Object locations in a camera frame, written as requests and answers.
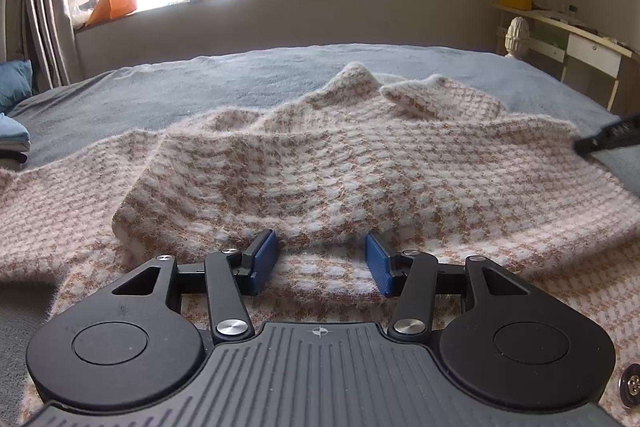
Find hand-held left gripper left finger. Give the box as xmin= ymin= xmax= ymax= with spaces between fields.
xmin=111 ymin=229 xmax=279 ymax=344

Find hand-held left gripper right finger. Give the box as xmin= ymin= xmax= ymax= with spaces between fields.
xmin=365 ymin=233 xmax=531 ymax=343

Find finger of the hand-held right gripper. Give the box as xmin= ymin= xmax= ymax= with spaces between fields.
xmin=574 ymin=114 xmax=640 ymax=156

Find white carved bedpost finial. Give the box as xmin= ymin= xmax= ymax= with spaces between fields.
xmin=502 ymin=17 xmax=530 ymax=60

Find orange bag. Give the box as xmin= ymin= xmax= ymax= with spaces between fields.
xmin=87 ymin=0 xmax=139 ymax=26

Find white and green desk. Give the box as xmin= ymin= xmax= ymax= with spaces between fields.
xmin=492 ymin=2 xmax=637 ymax=111

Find white plastic bag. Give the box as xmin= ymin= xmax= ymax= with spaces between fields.
xmin=70 ymin=0 xmax=102 ymax=30

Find folded light blue garment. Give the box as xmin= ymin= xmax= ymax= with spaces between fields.
xmin=0 ymin=112 xmax=32 ymax=148

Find beige houndstooth knit coat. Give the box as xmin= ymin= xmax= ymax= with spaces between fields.
xmin=0 ymin=62 xmax=640 ymax=427

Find blue pillow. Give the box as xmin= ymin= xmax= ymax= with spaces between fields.
xmin=0 ymin=59 xmax=34 ymax=114

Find grey-blue bed blanket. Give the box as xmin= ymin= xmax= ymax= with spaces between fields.
xmin=0 ymin=43 xmax=640 ymax=427

